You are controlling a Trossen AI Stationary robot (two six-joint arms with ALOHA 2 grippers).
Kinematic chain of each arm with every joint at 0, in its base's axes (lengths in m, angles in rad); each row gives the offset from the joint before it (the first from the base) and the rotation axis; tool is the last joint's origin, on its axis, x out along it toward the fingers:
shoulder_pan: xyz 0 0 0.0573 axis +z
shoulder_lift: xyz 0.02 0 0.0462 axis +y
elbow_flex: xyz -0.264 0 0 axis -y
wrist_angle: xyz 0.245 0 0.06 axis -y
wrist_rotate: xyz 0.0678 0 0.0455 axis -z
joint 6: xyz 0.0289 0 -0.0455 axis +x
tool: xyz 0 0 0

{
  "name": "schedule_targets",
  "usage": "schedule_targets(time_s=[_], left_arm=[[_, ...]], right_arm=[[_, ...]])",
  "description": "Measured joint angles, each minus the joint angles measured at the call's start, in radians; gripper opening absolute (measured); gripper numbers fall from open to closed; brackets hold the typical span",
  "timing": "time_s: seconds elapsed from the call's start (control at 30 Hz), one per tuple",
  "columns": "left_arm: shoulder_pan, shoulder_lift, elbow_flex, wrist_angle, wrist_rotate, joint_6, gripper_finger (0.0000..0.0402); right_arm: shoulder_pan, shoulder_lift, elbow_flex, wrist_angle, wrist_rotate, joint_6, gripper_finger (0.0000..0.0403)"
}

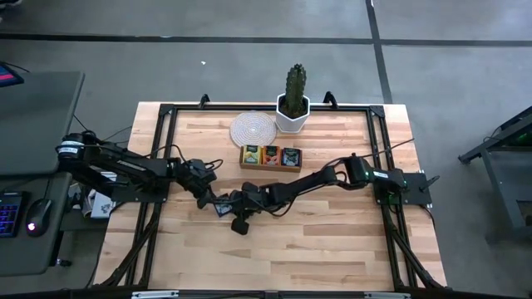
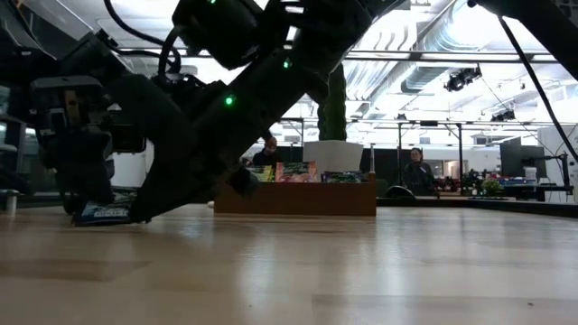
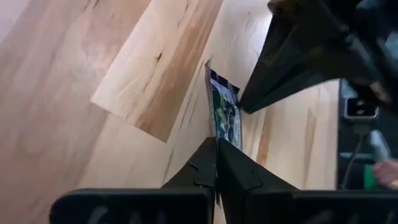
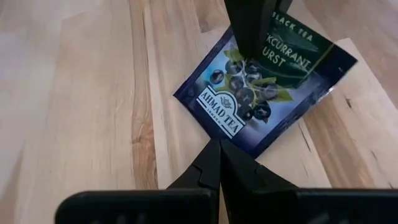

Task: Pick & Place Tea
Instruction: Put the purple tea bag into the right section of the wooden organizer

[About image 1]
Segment white box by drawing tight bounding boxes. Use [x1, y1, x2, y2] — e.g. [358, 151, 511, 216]
[82, 172, 117, 220]

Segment dark tablet screen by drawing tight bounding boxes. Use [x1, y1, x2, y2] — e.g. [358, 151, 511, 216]
[0, 61, 25, 88]

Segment white woven round placemat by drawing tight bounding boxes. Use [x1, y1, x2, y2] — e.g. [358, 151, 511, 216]
[229, 110, 278, 149]

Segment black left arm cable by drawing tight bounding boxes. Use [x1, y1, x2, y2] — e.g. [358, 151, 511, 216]
[143, 143, 224, 172]

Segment black aluminium table frame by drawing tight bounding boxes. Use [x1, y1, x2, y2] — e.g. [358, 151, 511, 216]
[93, 91, 448, 292]

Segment grey desk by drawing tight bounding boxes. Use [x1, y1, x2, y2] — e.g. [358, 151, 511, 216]
[0, 70, 86, 277]

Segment grey metal cart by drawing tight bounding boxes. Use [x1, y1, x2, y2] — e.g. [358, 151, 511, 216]
[458, 105, 532, 242]

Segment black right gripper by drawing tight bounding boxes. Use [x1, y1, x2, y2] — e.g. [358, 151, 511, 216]
[219, 181, 275, 237]

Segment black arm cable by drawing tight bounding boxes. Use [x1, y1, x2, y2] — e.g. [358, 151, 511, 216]
[143, 143, 224, 172]
[265, 155, 362, 219]

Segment black keyboard with red lights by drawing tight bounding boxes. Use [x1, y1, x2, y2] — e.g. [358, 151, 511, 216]
[0, 190, 29, 238]

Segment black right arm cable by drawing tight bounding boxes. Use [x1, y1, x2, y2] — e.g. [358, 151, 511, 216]
[265, 155, 362, 219]

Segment green cactus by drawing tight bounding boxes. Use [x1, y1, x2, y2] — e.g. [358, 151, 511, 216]
[283, 62, 308, 120]

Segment black floor cable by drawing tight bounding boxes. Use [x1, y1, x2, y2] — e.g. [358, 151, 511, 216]
[72, 114, 134, 145]

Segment orange peach tea packet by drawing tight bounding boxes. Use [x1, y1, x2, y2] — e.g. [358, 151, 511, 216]
[263, 145, 282, 166]

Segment wooden tea organizer box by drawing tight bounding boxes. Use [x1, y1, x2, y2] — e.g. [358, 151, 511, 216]
[239, 144, 303, 174]

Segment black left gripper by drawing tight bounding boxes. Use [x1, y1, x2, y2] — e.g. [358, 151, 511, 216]
[176, 159, 218, 210]

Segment yellow green lemon tea packet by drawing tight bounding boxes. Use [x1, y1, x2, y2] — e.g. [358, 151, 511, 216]
[243, 145, 263, 166]

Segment dark blue blueberry tea packet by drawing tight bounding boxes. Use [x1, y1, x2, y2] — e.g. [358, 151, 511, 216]
[214, 194, 234, 218]
[281, 147, 301, 167]

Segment black computer mouse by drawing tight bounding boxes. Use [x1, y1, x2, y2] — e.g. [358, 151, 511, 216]
[26, 198, 53, 238]

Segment white hexagonal plant pot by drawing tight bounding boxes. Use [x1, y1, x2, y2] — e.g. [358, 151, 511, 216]
[275, 93, 311, 134]

